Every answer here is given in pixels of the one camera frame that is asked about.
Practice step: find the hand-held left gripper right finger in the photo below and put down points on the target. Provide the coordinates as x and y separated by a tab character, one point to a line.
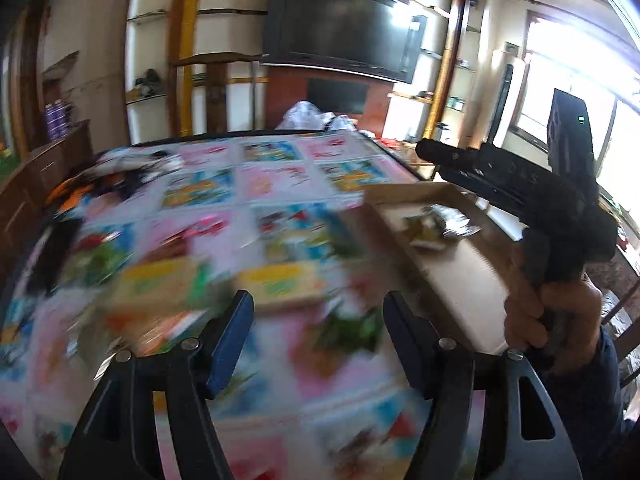
405	340

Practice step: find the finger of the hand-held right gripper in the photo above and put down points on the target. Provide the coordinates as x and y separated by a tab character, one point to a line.
450	152
470	180

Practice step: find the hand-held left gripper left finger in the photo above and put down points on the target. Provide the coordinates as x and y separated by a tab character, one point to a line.
230	340

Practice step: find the orange cracker packet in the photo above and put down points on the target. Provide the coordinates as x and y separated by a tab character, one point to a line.
280	285

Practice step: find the cardboard box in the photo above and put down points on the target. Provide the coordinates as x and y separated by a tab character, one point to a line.
465	280

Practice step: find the person's right forearm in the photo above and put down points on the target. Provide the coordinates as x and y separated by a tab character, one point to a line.
595	400

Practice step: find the person's right hand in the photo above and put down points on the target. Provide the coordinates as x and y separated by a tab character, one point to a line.
525	310

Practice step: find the teal tin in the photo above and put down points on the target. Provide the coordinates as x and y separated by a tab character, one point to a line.
456	103

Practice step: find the green silver snack packet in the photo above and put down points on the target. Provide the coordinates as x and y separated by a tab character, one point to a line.
422	232

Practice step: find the white standing air conditioner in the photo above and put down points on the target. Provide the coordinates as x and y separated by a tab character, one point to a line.
502	95

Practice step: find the white plastic bag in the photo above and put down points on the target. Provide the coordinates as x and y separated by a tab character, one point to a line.
345	122
305	115

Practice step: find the black panel under television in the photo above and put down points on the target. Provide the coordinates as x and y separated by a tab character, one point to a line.
337	96

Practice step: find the window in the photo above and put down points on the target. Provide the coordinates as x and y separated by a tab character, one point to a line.
560	60

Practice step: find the wooden chair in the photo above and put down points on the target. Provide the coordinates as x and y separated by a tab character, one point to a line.
627	340
217	90

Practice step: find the black smartphone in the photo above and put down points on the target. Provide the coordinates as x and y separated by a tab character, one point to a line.
55	255

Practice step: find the patterned orange black scarf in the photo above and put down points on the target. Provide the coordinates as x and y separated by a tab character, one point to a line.
120	170

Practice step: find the wooden sideboard cabinet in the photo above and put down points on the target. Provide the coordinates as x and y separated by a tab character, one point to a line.
40	180

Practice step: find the clutter pile on shelf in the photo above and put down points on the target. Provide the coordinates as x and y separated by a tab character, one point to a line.
147	82

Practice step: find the white display shelf unit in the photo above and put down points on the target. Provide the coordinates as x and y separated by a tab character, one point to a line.
150	35

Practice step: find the wall television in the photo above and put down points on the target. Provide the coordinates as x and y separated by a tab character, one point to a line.
340	25

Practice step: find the brown wall ornament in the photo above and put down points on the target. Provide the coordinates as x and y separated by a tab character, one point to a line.
60	66

